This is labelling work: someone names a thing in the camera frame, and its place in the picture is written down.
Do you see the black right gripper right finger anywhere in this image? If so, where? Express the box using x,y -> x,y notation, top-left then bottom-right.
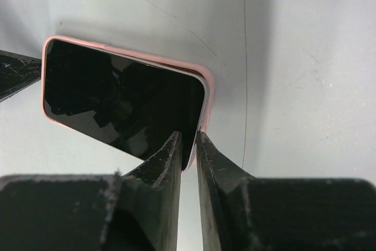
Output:
196,132 -> 375,250

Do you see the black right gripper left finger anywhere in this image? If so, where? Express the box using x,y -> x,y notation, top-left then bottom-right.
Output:
1,132 -> 182,250

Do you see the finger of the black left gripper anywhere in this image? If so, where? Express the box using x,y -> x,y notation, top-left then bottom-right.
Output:
0,51 -> 42,102

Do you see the pale pink smartphone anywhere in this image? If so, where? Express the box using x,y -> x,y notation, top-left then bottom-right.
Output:
42,39 -> 209,172

